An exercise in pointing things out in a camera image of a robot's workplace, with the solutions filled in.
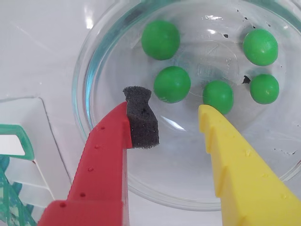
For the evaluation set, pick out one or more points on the clear glass bowl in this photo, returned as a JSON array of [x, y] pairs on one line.
[[164, 164]]

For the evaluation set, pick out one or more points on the green ball pill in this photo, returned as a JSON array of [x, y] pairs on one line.
[[172, 84], [260, 47], [161, 40], [218, 94], [264, 89]]

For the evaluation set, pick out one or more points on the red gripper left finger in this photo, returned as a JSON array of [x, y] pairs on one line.
[[101, 169]]

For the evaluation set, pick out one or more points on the pale grey tablecloth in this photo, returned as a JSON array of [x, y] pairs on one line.
[[35, 47]]

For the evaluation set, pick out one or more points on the green-lidded weekly pill organizer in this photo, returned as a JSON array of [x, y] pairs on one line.
[[35, 117]]

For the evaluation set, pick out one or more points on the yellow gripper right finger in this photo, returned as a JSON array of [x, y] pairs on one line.
[[247, 183]]

